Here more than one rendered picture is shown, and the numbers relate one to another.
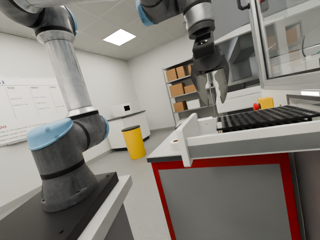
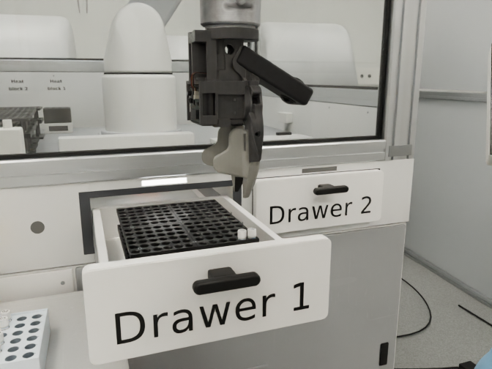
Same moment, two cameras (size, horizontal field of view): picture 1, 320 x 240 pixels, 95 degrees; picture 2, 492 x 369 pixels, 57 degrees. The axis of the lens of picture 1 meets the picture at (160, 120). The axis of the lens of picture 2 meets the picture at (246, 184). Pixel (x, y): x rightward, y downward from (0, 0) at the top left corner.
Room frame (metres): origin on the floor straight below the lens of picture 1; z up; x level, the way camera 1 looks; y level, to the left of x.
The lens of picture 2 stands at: (0.82, 0.28, 1.12)
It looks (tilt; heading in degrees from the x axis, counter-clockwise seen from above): 13 degrees down; 227
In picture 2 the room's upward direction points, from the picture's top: straight up
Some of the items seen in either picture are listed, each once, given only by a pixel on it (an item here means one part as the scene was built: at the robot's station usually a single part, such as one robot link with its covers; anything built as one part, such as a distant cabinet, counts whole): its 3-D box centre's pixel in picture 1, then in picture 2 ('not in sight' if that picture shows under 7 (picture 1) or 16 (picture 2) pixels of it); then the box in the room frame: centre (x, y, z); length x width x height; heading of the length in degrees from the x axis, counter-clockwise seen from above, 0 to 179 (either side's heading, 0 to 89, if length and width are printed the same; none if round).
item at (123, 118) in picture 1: (127, 125); not in sight; (4.33, 0.95, 0.61); 1.15 x 0.72 x 1.22; 152
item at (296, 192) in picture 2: not in sight; (320, 200); (0.10, -0.27, 0.87); 0.29 x 0.02 x 0.11; 157
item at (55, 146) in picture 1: (57, 143); not in sight; (0.44, 0.32, 0.96); 0.13 x 0.12 x 0.14; 164
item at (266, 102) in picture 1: (265, 105); not in sight; (0.70, -0.51, 0.88); 0.07 x 0.05 x 0.07; 157
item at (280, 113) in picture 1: (256, 125); (181, 241); (0.43, -0.28, 0.87); 0.22 x 0.18 x 0.06; 67
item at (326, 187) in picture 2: not in sight; (327, 188); (0.11, -0.24, 0.91); 0.07 x 0.04 x 0.01; 157
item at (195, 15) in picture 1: (198, 21); (230, 12); (0.43, -0.17, 1.20); 0.08 x 0.08 x 0.05
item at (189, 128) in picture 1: (191, 134); (217, 294); (0.51, -0.10, 0.87); 0.29 x 0.02 x 0.11; 157
